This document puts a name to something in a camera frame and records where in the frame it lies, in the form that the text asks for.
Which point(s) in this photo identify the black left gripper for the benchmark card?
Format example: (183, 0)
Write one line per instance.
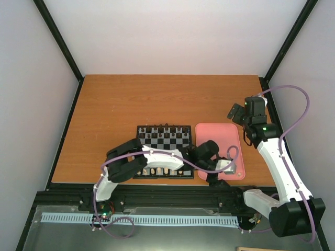
(213, 181)

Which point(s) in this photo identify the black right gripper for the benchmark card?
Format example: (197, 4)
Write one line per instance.
(237, 117)

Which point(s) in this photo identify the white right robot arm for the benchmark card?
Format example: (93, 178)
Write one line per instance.
(295, 211)

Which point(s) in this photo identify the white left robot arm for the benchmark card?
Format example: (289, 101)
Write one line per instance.
(126, 160)

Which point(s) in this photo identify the dark chess piece row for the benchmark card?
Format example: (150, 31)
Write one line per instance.
(165, 131)

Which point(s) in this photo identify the pink tray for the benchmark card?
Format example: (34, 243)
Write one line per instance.
(225, 135)

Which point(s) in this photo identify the black white chessboard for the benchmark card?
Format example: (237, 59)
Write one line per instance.
(166, 144)

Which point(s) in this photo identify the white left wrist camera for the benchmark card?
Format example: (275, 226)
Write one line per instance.
(227, 166)

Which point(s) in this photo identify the light blue cable duct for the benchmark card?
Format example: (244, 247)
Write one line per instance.
(146, 220)

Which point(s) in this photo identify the right black frame post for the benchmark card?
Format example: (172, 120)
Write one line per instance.
(290, 38)

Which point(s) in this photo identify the black frame post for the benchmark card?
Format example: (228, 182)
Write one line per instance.
(290, 38)
(54, 30)

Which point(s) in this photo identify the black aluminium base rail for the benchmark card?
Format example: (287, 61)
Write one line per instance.
(223, 200)

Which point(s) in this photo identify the left black frame post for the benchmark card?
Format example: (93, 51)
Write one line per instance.
(54, 30)

